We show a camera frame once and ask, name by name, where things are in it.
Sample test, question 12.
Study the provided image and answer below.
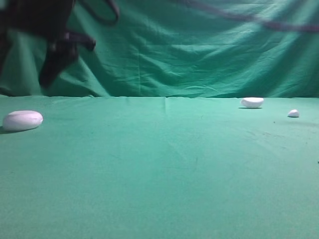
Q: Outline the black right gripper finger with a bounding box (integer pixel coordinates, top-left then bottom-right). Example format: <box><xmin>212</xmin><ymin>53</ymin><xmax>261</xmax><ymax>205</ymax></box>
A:
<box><xmin>39</xmin><ymin>43</ymin><xmax>78</xmax><ymax>88</ymax></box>

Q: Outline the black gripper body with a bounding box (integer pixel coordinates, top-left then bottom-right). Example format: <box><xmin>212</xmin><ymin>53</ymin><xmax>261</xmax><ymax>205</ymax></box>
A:
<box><xmin>0</xmin><ymin>0</ymin><xmax>96</xmax><ymax>51</ymax></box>

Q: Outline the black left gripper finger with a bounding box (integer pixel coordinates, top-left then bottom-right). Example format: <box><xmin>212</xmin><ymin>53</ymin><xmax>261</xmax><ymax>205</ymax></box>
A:
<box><xmin>0</xmin><ymin>29</ymin><xmax>11</xmax><ymax>73</ymax></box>

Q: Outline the white bluetooth earphone case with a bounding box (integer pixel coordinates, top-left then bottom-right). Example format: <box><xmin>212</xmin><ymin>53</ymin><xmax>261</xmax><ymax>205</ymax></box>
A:
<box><xmin>2</xmin><ymin>111</ymin><xmax>43</xmax><ymax>131</ymax></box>

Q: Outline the white oval earphone case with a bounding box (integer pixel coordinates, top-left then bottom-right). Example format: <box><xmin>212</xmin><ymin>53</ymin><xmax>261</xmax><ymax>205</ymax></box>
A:
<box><xmin>240</xmin><ymin>97</ymin><xmax>264</xmax><ymax>109</ymax></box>

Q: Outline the green backdrop cloth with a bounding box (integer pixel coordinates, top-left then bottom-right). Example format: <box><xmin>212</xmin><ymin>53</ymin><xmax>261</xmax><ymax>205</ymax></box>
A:
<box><xmin>0</xmin><ymin>0</ymin><xmax>319</xmax><ymax>98</ymax></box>

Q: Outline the green table cloth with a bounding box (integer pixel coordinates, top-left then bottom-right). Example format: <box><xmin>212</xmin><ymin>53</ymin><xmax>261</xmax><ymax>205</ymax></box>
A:
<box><xmin>0</xmin><ymin>96</ymin><xmax>319</xmax><ymax>239</ymax></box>

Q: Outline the small white earbud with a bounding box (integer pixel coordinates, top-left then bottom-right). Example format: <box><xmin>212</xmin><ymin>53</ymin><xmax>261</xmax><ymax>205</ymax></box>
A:
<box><xmin>288</xmin><ymin>109</ymin><xmax>300</xmax><ymax>118</ymax></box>

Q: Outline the black looped cable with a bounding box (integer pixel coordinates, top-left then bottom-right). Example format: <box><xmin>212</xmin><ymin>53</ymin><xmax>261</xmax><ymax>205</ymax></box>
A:
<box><xmin>79</xmin><ymin>0</ymin><xmax>120</xmax><ymax>26</ymax></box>

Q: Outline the dark hanging cable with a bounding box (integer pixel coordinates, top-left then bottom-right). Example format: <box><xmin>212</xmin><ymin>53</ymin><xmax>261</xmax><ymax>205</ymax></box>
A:
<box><xmin>181</xmin><ymin>0</ymin><xmax>319</xmax><ymax>32</ymax></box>

